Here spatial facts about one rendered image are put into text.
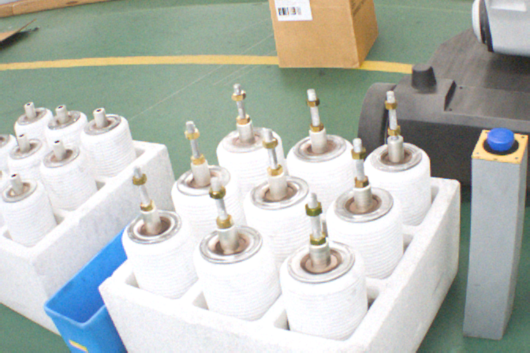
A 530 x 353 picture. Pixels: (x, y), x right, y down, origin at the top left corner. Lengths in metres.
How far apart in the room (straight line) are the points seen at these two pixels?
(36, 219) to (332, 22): 1.10
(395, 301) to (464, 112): 0.49
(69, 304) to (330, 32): 1.15
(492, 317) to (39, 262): 0.70
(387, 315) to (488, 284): 0.19
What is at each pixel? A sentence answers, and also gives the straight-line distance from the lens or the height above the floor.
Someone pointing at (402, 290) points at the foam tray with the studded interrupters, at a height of 0.18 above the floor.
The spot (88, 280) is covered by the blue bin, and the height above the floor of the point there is 0.09.
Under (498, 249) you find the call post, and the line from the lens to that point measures 0.88.
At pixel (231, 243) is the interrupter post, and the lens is 0.81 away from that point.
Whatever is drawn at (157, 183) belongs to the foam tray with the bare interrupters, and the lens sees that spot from 1.25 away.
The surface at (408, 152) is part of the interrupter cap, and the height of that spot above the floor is 0.25.
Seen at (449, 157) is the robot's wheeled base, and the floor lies 0.11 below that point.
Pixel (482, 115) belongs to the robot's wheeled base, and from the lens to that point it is 1.19.
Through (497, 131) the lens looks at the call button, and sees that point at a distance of 0.83.
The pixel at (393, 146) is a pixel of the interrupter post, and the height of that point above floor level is 0.27.
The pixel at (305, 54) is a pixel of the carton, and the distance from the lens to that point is 1.95.
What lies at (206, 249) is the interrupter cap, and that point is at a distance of 0.82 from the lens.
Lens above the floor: 0.71
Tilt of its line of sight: 28 degrees down
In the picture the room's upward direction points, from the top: 11 degrees counter-clockwise
